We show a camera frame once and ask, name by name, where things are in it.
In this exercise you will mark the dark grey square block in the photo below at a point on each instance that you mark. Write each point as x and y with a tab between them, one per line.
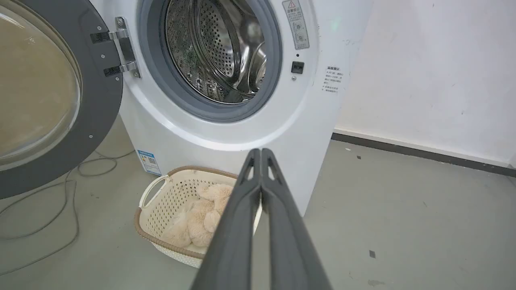
297	67

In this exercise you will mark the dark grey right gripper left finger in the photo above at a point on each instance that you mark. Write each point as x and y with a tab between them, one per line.
234	237

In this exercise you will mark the beige plush teddy bear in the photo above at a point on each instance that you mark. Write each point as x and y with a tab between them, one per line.
201	221

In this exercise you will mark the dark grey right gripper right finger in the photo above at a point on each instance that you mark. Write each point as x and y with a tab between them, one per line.
290	241

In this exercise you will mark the dark grey baseboard strip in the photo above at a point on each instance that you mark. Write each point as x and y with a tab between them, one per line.
423	154

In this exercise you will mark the blue energy label sticker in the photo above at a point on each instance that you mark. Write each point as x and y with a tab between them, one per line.
149	162

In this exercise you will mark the cream perforated laundry basket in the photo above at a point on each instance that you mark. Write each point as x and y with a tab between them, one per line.
169	201

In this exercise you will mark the white front-load washing machine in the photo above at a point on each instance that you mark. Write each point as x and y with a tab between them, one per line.
225	133

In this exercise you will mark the chrome door hinge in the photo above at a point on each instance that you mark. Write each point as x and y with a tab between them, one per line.
127	48

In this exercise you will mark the grey round washer door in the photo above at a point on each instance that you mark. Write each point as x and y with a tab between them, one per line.
48	92

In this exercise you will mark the grey warning label sticker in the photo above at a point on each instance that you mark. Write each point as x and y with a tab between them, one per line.
296	24

